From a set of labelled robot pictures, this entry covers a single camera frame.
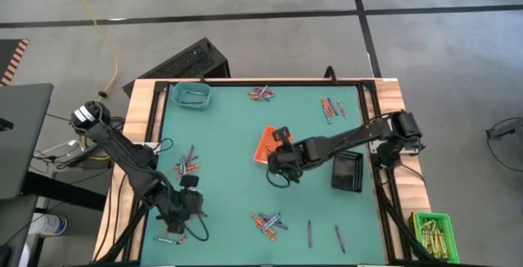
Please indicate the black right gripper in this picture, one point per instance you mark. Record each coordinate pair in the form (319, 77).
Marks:
(292, 157)

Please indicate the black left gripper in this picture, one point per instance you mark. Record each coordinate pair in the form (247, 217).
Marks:
(186, 203)

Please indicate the green plastic basket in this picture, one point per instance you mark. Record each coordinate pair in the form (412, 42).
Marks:
(445, 214)

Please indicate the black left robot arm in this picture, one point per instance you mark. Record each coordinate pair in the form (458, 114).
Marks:
(122, 148)

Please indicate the teal table mat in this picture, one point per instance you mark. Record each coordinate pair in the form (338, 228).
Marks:
(229, 136)

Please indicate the white bottle with blue label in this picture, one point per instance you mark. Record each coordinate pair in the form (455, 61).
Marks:
(49, 224)

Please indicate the black plastic basket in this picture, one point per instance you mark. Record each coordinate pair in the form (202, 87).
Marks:
(347, 173)

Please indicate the black perforated computer case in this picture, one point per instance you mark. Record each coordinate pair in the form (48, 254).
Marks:
(184, 60)

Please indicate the black desk base bar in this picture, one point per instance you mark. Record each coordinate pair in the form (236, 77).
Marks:
(65, 189)

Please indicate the grey desk surface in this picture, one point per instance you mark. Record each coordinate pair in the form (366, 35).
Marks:
(24, 136)
(16, 226)

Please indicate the teal plastic bin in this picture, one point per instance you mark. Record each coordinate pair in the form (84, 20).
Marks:
(177, 95)

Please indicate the orange striped floor mat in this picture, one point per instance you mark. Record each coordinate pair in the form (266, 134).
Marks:
(10, 59)

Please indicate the yellow crayon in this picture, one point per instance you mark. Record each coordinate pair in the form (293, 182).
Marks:
(433, 234)
(441, 238)
(429, 250)
(425, 230)

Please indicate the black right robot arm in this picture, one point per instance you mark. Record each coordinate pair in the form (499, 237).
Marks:
(347, 136)

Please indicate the orange plastic basket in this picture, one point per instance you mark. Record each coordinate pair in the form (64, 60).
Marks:
(263, 148)

